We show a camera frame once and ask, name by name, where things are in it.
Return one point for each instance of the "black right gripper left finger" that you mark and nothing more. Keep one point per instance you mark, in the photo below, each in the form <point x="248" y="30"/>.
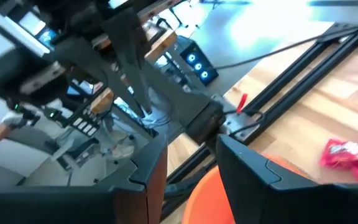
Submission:
<point x="141" y="186"/>

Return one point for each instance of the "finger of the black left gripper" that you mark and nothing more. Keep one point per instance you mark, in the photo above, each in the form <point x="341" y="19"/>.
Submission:
<point x="92" y="68"/>
<point x="129" y="46"/>

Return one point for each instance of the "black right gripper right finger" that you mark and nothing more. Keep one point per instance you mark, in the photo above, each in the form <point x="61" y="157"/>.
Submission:
<point x="244" y="177"/>

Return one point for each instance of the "red Skittles candy bag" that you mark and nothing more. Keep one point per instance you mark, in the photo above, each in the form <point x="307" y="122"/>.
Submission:
<point x="346" y="157"/>

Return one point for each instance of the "wooden workbench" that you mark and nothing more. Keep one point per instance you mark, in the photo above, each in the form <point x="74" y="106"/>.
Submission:
<point x="162" y="45"/>

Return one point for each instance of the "orange pumpkin bucket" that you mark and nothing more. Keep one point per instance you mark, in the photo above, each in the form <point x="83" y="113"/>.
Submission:
<point x="207" y="199"/>

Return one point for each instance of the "black base with white labels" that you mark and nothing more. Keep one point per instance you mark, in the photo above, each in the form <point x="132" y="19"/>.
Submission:
<point x="84" y="126"/>

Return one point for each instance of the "black computer with blue fans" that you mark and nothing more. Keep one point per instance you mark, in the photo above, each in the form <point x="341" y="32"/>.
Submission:
<point x="197" y="67"/>

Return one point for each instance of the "small red clip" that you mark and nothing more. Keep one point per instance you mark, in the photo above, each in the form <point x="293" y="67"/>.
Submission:
<point x="242" y="101"/>

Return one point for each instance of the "grey metal bracket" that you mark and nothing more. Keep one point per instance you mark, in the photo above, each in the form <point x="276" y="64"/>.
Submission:
<point x="238" y="124"/>

